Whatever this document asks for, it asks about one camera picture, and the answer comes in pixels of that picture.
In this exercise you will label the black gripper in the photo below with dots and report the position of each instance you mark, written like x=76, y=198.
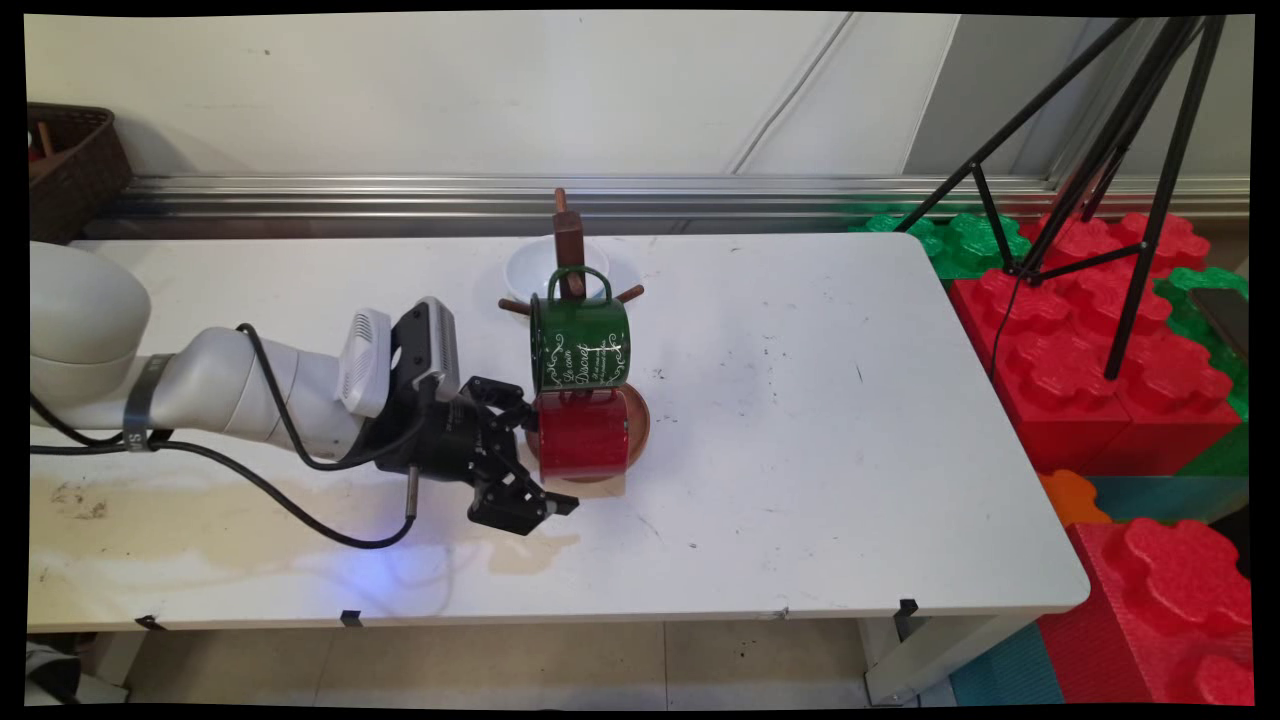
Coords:
x=450, y=445

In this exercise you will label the red enamel mug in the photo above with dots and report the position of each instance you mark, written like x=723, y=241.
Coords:
x=585, y=440

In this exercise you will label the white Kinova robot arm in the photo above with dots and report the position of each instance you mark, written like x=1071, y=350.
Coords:
x=220, y=390

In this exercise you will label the green enamel mug white lettering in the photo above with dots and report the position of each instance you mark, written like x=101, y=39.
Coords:
x=580, y=345

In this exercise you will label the white bowl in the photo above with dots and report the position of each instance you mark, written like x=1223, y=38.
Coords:
x=535, y=270

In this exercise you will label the brown wooden mug tree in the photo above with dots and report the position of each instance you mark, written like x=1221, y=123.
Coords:
x=568, y=245

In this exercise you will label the white table leg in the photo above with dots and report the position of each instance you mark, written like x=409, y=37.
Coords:
x=930, y=660
x=115, y=655

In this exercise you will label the small green foam block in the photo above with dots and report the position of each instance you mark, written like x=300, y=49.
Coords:
x=960, y=245

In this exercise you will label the dark brown wicker basket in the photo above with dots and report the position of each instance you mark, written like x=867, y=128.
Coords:
x=85, y=170

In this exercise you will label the teal foam block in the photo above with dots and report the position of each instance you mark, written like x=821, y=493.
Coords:
x=1005, y=670
x=1170, y=495

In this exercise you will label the wooden stick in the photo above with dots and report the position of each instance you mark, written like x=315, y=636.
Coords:
x=45, y=140

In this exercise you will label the large red foam block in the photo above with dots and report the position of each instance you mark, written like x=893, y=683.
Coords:
x=1060, y=370

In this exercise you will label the orange foam block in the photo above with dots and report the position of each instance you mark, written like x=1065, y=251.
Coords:
x=1072, y=498

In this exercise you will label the black tripod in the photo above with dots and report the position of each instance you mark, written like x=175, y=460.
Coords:
x=1163, y=200

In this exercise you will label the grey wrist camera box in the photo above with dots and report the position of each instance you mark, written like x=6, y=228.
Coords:
x=438, y=345

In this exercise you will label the aluminium wall rail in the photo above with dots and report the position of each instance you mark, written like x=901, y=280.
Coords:
x=700, y=195

